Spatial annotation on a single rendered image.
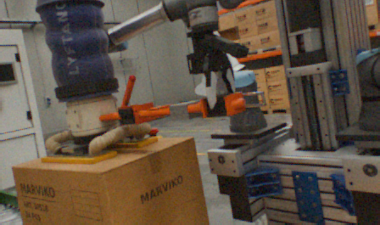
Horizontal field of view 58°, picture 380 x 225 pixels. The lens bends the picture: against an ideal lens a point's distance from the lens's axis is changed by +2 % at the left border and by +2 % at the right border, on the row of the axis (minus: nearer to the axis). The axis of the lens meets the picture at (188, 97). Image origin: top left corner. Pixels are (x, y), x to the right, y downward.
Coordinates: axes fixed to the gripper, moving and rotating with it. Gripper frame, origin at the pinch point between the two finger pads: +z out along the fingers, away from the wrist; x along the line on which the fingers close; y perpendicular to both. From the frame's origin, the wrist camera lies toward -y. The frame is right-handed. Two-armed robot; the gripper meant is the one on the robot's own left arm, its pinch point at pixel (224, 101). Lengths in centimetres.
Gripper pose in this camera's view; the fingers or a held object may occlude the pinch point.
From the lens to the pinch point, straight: 88.0
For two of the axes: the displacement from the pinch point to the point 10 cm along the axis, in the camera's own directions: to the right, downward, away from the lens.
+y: -7.5, 1.0, 6.6
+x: -6.4, 1.5, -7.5
